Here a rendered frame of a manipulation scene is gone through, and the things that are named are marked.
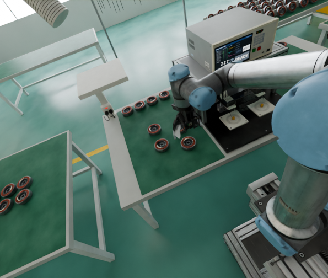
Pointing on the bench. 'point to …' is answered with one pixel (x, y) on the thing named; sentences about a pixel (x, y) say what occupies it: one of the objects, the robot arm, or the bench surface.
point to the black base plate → (227, 137)
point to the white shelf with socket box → (101, 83)
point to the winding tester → (230, 35)
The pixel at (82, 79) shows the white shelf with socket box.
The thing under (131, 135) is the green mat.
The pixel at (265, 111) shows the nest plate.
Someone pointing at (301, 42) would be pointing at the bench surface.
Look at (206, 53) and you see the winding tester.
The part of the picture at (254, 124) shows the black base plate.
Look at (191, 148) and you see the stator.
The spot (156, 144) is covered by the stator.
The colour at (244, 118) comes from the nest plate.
